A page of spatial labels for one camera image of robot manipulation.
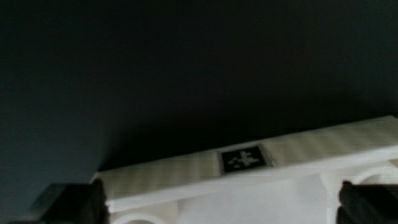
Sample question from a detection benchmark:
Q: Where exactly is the white square table top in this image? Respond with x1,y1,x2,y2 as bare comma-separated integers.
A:
94,116,398,224

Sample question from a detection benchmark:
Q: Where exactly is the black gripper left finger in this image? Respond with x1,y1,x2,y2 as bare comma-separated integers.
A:
16,178,110,224

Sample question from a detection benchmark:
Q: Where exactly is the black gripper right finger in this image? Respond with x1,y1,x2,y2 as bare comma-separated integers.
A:
335,181,398,224

